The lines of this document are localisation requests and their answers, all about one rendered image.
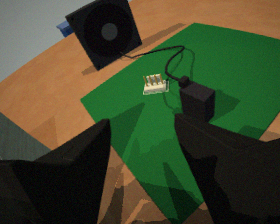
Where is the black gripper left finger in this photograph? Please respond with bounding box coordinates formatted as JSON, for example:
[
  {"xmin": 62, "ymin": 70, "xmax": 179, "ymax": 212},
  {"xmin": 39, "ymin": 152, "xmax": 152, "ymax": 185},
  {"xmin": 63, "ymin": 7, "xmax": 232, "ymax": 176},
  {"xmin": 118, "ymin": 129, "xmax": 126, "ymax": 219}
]
[{"xmin": 0, "ymin": 118, "xmax": 111, "ymax": 224}]

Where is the green circuit board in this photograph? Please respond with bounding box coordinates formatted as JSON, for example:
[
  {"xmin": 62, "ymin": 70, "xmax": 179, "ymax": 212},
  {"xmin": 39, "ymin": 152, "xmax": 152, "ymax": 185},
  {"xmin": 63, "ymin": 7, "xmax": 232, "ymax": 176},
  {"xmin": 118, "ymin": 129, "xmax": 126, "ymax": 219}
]
[{"xmin": 80, "ymin": 22, "xmax": 280, "ymax": 224}]

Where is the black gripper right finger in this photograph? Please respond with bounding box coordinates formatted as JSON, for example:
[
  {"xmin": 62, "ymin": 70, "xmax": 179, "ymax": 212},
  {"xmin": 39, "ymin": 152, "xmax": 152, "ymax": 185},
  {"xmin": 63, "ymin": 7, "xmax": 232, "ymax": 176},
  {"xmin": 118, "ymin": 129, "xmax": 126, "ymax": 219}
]
[{"xmin": 175, "ymin": 113, "xmax": 280, "ymax": 224}]

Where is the black cable with plug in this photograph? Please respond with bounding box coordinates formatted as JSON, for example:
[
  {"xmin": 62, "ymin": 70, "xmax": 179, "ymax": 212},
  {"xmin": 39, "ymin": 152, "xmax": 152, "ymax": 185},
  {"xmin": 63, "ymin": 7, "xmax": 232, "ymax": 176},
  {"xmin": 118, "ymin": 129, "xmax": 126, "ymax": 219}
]
[{"xmin": 159, "ymin": 46, "xmax": 215, "ymax": 122}]

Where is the black cooling fan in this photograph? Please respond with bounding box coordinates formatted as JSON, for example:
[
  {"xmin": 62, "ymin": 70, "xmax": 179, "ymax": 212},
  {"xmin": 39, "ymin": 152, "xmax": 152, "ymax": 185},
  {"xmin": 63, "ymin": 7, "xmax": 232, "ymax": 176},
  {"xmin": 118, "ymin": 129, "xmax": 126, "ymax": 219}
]
[{"xmin": 65, "ymin": 0, "xmax": 142, "ymax": 71}]

